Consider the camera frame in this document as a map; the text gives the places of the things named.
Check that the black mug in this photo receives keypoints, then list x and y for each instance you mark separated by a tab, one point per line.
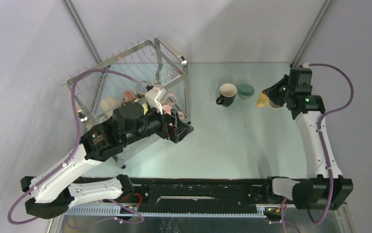
227	95

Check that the steel two-tier dish rack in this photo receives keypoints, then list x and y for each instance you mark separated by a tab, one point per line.
156	61

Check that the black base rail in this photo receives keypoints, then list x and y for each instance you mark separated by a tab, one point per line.
201	196

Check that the pink faceted mug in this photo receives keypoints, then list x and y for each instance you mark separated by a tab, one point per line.
181	115

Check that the yellow-green mug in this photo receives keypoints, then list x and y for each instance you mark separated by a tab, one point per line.
145	108

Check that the blue-rimmed cup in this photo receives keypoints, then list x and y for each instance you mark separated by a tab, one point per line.
142	88

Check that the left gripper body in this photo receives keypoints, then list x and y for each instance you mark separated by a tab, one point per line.
153	123

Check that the yellow mug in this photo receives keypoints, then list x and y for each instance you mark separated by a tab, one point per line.
264	101

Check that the orange-red cup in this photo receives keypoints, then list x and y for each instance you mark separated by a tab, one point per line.
129	96

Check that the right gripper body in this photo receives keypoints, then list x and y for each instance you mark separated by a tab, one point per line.
278	93

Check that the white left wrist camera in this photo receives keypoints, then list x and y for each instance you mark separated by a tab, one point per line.
155	96

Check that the large pink mug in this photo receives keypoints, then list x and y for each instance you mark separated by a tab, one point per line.
169	102

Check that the mint green mug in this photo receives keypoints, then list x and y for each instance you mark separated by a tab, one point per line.
245	91

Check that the cream decorated mug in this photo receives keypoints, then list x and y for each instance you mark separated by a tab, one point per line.
107	105

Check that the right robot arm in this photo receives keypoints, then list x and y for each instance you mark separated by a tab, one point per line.
324	186

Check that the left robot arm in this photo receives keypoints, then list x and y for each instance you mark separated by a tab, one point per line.
58	190

